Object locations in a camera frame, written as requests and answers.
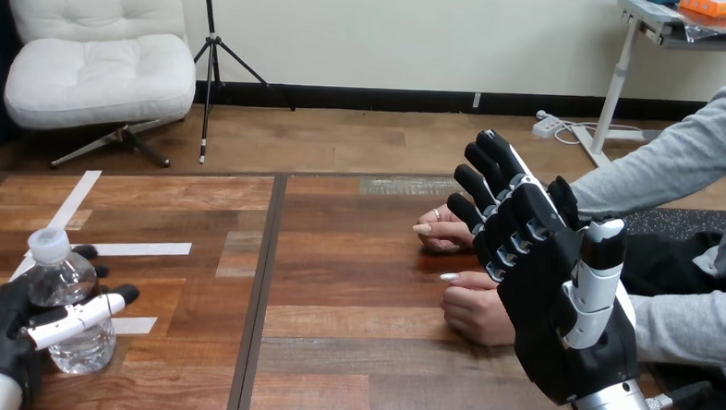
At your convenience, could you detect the person's hand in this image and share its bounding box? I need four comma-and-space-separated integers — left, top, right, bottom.
436, 270, 521, 350
411, 202, 480, 255

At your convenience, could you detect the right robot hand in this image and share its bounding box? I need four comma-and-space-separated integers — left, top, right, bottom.
438, 127, 653, 410

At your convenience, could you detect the clear water bottle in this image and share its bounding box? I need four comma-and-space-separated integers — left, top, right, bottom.
21, 225, 124, 378

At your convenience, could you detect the person's forearm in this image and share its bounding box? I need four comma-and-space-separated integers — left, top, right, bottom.
567, 55, 726, 224
625, 283, 726, 368

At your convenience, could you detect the person's body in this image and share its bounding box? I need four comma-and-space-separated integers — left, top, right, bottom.
613, 182, 726, 410

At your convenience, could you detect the white power strip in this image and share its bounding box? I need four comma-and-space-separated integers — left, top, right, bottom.
530, 109, 566, 140

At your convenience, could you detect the white desk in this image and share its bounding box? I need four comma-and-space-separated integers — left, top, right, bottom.
569, 0, 726, 176

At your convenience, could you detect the white cushioned chair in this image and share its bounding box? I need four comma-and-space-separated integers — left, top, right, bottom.
0, 0, 201, 176

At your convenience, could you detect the black tripod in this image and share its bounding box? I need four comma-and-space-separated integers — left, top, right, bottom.
188, 0, 302, 170

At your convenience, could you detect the orange thing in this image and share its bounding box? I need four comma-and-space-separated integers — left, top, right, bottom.
678, 0, 726, 18

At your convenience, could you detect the tangle of cables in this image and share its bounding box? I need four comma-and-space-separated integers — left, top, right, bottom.
551, 118, 648, 150

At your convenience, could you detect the black cable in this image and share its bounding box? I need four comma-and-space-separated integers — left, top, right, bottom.
646, 378, 716, 410

